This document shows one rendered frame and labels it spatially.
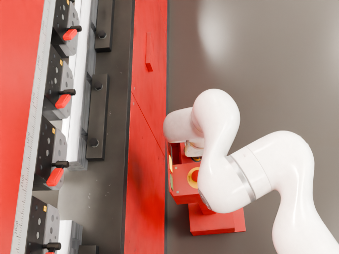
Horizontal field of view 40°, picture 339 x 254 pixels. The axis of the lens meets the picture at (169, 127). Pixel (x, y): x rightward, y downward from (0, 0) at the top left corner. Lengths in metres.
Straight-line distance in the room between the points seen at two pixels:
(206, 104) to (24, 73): 0.42
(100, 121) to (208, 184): 0.70
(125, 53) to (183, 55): 1.02
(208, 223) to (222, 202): 1.27
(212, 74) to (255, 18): 0.42
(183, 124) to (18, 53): 0.44
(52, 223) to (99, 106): 0.49
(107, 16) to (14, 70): 0.72
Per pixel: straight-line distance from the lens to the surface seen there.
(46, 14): 1.25
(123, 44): 1.66
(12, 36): 1.07
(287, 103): 2.47
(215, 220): 2.15
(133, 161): 1.59
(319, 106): 2.48
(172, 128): 1.24
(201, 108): 0.96
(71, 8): 1.43
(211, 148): 0.90
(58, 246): 1.14
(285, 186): 0.89
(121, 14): 1.74
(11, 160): 1.02
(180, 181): 1.52
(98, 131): 1.50
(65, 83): 1.33
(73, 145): 1.44
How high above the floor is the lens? 2.23
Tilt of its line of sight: 66 degrees down
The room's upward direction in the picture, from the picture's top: 22 degrees counter-clockwise
